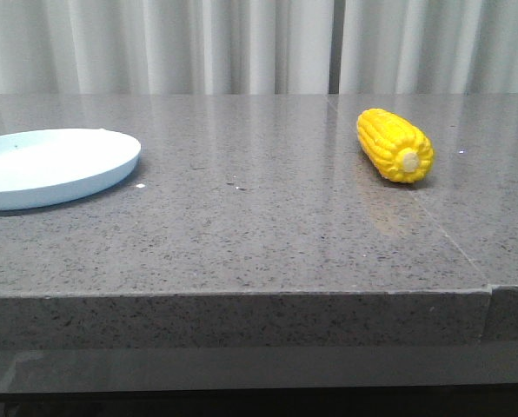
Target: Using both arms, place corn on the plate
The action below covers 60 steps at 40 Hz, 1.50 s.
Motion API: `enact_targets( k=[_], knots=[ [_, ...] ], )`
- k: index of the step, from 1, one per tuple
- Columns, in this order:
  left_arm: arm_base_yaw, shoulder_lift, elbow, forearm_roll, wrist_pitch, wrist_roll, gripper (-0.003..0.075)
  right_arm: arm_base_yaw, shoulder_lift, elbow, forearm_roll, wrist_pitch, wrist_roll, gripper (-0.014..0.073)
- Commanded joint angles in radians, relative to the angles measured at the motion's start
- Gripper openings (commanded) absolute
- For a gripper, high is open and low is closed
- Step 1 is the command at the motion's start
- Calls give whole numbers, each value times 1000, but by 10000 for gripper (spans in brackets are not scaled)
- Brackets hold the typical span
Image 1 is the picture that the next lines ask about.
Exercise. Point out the yellow corn cob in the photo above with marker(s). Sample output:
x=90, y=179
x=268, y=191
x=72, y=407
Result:
x=399, y=150

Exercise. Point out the light blue round plate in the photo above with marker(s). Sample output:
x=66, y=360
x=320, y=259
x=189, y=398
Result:
x=39, y=168

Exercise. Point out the white pleated curtain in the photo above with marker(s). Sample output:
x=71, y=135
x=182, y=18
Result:
x=258, y=47

